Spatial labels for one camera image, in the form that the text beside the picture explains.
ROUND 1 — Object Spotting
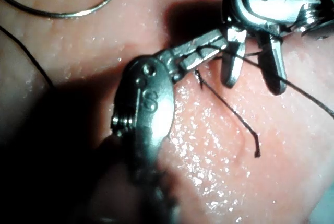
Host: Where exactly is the left arm needle driver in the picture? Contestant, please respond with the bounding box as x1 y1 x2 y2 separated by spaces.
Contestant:
111 51 184 168

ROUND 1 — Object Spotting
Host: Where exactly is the right arm needle driver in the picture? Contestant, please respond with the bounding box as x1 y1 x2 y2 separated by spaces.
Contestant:
221 0 322 34

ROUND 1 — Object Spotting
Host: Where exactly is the right arm needle driver jaw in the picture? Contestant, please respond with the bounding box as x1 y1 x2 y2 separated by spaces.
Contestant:
261 38 288 96
220 27 248 88

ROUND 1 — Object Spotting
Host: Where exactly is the left arm needle driver jaw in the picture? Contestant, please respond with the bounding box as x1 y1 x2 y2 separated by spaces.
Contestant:
179 47 225 70
166 28 229 61

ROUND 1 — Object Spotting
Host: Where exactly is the black thread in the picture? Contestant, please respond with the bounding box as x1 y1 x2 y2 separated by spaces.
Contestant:
0 25 334 158

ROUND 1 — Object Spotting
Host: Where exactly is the tissue pad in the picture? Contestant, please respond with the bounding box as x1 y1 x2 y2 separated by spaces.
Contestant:
0 0 334 224

